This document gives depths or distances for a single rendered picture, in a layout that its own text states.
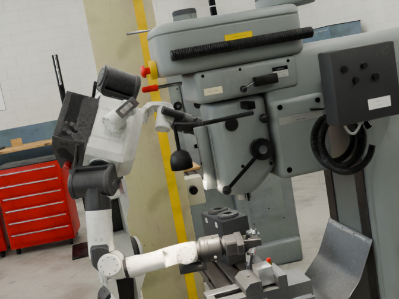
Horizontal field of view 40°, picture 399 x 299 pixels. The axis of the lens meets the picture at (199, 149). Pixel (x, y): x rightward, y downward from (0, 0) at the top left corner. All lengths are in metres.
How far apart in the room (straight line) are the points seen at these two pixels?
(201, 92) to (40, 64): 9.18
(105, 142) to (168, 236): 1.78
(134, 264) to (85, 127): 0.51
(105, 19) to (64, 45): 7.30
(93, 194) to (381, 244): 0.98
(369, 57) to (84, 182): 1.00
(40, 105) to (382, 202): 9.32
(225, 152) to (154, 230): 1.95
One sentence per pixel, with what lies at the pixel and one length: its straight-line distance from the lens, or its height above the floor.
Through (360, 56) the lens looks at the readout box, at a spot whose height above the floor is 1.70.
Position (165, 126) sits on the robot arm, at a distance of 2.30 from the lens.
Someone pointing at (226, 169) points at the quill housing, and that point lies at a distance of 1.75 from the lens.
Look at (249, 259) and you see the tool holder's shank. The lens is 1.94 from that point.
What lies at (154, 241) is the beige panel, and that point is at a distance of 3.65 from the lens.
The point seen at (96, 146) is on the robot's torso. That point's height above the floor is 1.53.
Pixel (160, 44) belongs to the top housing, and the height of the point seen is 1.83.
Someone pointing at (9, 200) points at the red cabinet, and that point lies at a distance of 6.45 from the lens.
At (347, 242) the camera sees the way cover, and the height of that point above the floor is 1.04.
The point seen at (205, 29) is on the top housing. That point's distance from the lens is 1.68.
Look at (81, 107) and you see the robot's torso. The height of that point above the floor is 1.68.
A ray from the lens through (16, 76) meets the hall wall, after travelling 10.81.
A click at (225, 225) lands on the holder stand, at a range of 2.24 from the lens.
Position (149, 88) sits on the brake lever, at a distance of 1.86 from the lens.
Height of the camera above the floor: 1.75
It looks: 9 degrees down
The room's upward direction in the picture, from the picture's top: 10 degrees counter-clockwise
